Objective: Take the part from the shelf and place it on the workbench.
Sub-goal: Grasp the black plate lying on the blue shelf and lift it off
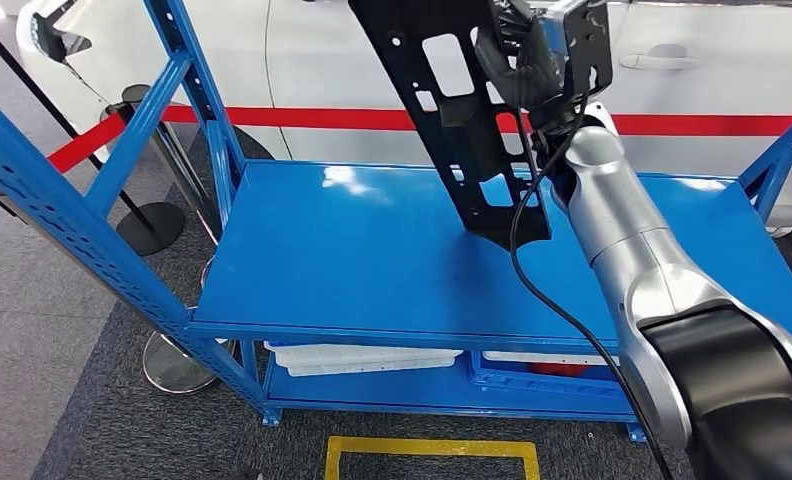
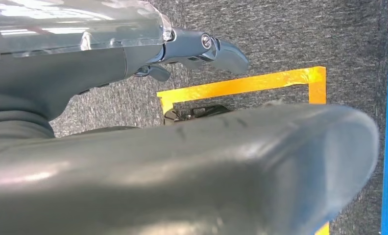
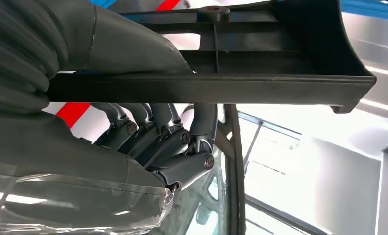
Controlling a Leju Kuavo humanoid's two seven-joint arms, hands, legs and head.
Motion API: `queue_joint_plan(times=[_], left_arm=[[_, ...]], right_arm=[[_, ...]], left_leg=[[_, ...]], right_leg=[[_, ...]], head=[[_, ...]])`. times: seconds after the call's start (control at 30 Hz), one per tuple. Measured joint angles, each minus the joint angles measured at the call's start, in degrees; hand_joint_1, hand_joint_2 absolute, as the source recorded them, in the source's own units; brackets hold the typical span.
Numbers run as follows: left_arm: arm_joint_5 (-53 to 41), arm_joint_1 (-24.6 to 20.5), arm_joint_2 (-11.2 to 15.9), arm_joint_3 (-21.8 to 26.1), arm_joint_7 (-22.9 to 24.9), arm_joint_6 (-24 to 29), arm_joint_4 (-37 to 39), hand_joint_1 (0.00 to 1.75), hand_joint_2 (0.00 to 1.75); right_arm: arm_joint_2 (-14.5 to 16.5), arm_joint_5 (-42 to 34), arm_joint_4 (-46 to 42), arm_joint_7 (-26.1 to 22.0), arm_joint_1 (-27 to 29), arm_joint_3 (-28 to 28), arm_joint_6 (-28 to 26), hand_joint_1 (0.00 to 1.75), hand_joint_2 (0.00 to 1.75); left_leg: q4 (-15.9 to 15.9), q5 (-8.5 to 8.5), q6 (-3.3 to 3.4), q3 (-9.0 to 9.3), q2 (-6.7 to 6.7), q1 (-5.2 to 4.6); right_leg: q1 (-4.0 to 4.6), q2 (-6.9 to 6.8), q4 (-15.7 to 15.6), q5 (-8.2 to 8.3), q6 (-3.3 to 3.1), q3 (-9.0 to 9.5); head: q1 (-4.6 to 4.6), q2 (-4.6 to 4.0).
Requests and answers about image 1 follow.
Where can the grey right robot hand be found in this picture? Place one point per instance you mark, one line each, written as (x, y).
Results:
(525, 53)

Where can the black plastic plate frame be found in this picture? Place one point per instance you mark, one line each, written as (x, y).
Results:
(469, 152)

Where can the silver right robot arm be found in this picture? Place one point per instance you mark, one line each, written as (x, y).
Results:
(634, 225)

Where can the blue metal shelf rack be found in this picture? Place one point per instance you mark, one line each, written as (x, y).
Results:
(369, 265)

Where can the red part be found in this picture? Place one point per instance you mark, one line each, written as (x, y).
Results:
(558, 370)

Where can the white car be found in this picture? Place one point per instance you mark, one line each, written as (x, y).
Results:
(316, 66)

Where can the red barrier belt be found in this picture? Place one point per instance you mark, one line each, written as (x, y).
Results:
(303, 118)

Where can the yellow floor tape square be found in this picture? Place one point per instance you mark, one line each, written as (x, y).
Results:
(429, 445)

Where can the black pole stand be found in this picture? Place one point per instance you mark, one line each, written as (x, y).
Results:
(151, 228)

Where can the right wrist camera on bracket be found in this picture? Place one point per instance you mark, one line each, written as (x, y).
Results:
(588, 46)

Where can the chrome stanchion post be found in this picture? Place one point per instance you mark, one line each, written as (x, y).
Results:
(177, 364)
(184, 179)

